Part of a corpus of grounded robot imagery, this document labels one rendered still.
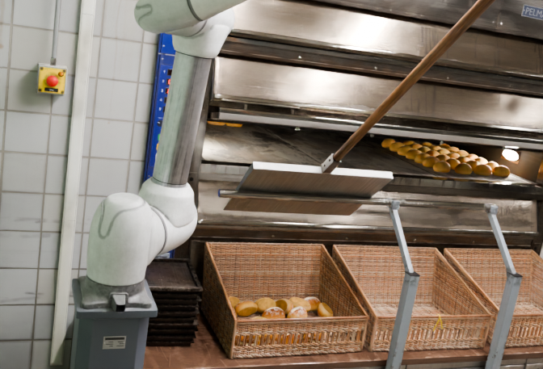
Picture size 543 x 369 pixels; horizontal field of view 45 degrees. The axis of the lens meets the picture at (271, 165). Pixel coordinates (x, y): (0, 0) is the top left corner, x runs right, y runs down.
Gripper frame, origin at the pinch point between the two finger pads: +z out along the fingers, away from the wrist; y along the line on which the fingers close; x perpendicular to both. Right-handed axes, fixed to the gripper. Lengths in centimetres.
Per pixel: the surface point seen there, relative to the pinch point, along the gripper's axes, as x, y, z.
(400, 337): -129, 54, 38
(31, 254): -171, 10, -94
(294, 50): -110, -59, 0
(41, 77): -120, -38, -96
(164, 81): -121, -43, -51
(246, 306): -163, 33, -11
